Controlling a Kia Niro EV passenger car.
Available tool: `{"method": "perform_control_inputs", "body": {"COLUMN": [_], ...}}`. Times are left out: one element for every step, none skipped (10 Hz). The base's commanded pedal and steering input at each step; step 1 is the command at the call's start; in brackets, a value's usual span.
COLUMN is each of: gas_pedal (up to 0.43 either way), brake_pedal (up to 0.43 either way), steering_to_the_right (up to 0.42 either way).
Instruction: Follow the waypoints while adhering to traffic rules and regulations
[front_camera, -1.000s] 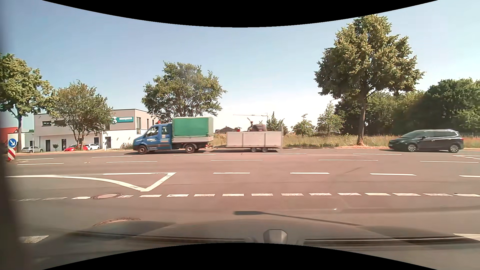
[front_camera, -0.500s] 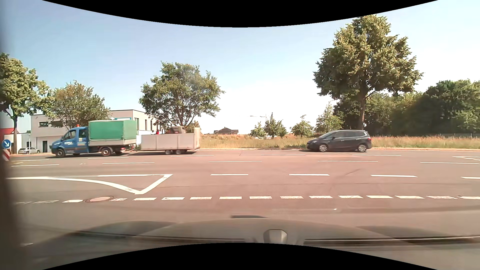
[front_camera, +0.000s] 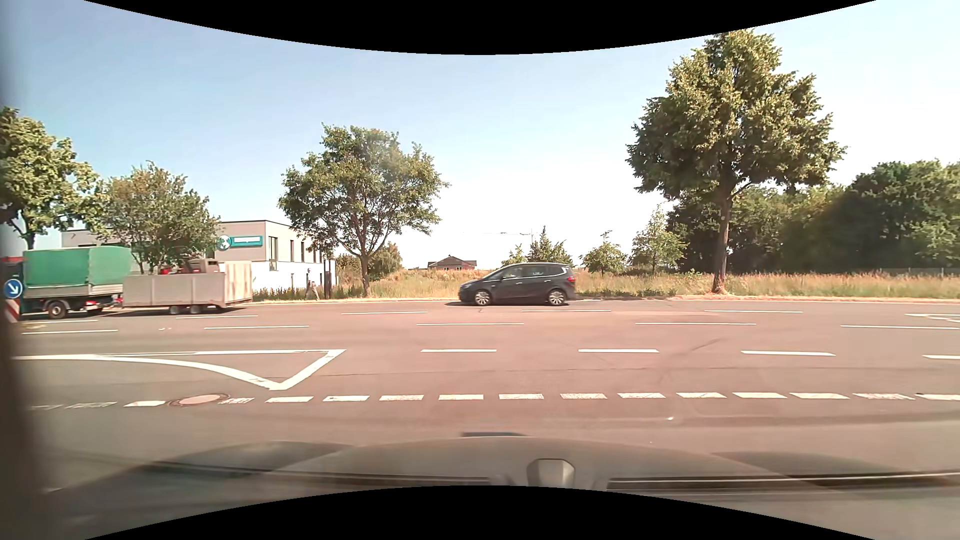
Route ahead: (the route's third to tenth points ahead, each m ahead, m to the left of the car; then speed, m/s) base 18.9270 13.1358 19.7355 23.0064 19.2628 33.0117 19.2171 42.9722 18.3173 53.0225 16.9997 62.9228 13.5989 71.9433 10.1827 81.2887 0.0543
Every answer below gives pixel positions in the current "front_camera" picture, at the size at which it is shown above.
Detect grey asphalt road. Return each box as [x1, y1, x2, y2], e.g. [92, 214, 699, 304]
[13, 297, 960, 481]

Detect dry grass verge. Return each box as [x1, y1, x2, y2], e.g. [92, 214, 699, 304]
[253, 268, 960, 303]

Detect group of young trees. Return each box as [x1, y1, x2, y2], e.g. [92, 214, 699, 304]
[501, 206, 688, 277]

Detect dark grey car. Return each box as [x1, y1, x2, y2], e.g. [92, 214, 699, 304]
[458, 262, 579, 307]

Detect tall broad-crowned tree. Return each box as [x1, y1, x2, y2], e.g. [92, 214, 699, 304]
[626, 29, 847, 295]

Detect white flat-roofed building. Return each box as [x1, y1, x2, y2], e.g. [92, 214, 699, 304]
[61, 219, 338, 294]

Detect car's own bonnet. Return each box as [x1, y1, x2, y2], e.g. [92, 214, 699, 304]
[45, 432, 960, 496]

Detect green tarpaulin lorry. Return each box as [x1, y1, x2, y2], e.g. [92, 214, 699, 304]
[0, 246, 135, 321]

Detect large leafy tree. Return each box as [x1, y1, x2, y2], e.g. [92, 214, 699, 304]
[0, 106, 102, 250]

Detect small leafy tree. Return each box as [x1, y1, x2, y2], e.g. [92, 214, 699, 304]
[96, 162, 223, 274]

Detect wood of dark trees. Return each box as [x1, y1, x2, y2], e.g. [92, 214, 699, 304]
[666, 159, 960, 276]

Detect road markings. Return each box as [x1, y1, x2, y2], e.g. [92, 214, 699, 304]
[15, 307, 960, 411]

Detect grey box trailer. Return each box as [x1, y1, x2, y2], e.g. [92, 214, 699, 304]
[121, 258, 255, 315]

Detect blue arrow road sign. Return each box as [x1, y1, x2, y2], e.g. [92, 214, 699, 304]
[2, 277, 25, 324]

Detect medium roadside tree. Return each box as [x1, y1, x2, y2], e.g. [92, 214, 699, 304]
[277, 124, 450, 298]

